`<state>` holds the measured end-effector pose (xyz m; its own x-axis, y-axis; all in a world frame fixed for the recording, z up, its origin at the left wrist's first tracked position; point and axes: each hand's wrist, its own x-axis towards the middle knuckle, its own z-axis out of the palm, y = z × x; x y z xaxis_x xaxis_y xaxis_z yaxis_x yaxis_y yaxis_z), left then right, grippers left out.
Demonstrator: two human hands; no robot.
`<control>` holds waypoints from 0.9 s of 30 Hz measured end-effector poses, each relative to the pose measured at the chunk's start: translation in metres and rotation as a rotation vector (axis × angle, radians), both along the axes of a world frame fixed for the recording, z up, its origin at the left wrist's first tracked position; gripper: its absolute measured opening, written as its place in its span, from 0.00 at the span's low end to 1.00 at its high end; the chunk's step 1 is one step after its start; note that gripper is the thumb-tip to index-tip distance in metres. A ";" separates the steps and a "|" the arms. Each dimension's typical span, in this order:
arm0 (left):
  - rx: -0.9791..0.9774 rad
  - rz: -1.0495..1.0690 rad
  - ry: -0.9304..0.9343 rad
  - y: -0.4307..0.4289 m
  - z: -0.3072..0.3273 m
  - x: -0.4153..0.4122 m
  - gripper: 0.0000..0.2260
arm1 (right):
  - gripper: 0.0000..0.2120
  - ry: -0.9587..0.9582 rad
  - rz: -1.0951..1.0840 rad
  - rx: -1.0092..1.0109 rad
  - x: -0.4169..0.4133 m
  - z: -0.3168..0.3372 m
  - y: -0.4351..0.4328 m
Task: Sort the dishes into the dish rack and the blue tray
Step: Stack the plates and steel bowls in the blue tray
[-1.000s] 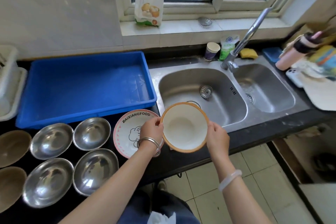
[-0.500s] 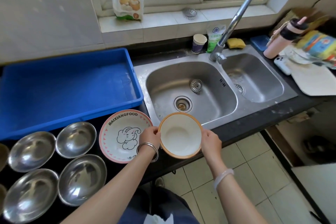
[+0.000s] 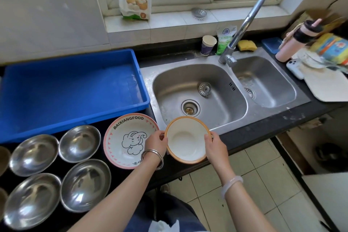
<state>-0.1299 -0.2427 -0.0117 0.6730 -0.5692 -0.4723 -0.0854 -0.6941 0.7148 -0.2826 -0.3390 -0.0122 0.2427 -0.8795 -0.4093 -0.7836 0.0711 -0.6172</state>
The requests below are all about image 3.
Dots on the person's right hand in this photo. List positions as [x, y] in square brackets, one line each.
[217, 150]

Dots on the person's left hand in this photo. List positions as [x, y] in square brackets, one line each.
[155, 142]

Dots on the person's left thumb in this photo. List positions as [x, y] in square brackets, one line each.
[163, 136]

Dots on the person's right thumb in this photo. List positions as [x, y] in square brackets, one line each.
[208, 138]

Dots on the white bowl with orange rim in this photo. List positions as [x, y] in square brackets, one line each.
[186, 139]

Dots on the person's left forearm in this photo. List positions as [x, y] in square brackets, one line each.
[119, 196]

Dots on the person's right forearm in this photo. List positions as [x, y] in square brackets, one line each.
[242, 207]

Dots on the silver wrist bangle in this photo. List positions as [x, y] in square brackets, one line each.
[160, 159]

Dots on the pink rimmed bowl elephant print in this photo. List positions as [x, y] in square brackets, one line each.
[130, 136]

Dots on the stainless steel double sink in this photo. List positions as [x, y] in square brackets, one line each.
[223, 98]

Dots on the metal sink strainer plug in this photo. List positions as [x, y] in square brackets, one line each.
[204, 88]

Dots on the white jade bangle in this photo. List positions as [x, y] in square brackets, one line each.
[231, 183]

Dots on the person's shoe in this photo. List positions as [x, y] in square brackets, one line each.
[164, 188]

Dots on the blue jeans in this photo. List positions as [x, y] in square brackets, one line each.
[176, 212]

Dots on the stainless steel bowl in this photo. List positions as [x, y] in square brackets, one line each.
[34, 155]
[3, 159]
[85, 181]
[79, 143]
[2, 203]
[32, 201]

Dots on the white tissue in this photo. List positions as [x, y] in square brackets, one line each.
[164, 226]

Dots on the white and purple paper cup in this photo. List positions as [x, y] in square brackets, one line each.
[208, 45]

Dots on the green and white detergent bag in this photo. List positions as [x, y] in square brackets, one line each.
[225, 39]

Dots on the yellow sponge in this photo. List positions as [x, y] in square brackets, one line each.
[247, 45]

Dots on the blue plastic tray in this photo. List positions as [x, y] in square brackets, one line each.
[68, 90]

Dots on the white smartphone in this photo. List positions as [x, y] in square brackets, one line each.
[295, 69]

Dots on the chrome faucet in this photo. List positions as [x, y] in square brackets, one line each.
[246, 26]

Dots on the pink water bottle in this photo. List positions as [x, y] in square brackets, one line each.
[291, 44]

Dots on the metal drain strainer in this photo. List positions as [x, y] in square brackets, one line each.
[199, 13]

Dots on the white cutting board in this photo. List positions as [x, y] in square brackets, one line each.
[326, 85]

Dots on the clear glass bowl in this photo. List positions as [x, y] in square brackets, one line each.
[312, 60]

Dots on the white cabinet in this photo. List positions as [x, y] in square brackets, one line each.
[329, 199]

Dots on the colourful yellow packet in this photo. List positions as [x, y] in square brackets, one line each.
[333, 48]

